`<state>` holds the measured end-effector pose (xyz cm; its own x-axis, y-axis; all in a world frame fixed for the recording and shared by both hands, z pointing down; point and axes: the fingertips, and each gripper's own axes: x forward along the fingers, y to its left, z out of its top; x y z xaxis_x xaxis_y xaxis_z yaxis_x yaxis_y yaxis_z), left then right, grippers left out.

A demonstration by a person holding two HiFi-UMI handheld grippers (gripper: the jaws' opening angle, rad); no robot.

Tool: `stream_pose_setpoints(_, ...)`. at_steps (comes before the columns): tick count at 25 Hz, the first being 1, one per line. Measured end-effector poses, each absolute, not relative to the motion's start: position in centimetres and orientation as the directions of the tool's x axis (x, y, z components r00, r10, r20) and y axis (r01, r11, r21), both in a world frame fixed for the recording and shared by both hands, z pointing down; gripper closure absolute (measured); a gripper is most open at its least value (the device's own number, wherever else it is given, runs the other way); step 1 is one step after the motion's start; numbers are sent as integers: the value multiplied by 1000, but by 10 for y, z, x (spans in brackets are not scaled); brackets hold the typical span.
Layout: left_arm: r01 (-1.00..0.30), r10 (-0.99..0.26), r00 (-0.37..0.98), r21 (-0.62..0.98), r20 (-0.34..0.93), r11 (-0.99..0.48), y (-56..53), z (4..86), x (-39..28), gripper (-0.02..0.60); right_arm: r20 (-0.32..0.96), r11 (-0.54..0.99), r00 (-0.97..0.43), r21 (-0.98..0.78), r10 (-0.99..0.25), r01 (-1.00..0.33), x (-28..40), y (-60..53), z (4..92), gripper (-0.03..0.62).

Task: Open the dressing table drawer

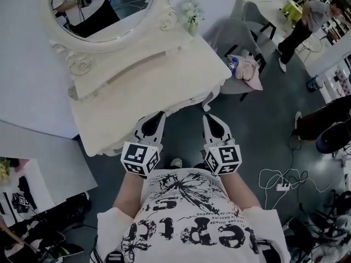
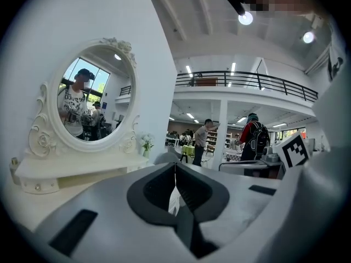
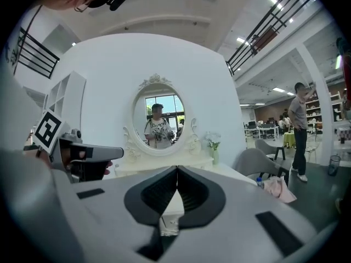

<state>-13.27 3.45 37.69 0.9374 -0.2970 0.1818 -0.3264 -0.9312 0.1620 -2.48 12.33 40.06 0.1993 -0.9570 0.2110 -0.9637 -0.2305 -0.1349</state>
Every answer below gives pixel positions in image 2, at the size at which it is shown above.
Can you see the round ceiling lamp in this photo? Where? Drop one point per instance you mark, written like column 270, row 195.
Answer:
column 308, row 37
column 245, row 18

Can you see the white flower bouquet in vase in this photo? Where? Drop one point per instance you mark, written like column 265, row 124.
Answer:
column 147, row 144

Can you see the small gold-trimmed jar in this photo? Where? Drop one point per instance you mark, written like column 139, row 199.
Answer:
column 14, row 163

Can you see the cream ornate dressing table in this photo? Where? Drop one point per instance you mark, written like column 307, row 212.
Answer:
column 68, row 168

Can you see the black balcony railing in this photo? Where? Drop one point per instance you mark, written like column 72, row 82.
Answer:
column 246, row 77

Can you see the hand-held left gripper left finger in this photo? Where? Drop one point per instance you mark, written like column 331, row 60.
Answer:
column 109, row 229

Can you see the white pillar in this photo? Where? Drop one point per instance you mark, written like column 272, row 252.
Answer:
column 219, row 133

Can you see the black head-worn camera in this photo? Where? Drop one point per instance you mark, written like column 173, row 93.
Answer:
column 235, row 0

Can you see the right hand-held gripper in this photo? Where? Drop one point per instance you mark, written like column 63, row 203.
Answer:
column 294, row 151

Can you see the oval mirror ornate white frame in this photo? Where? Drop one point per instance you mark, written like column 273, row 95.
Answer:
column 44, row 141

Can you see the green covered table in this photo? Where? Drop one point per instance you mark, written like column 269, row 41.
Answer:
column 187, row 149

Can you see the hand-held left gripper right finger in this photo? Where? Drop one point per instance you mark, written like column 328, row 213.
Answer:
column 241, row 201

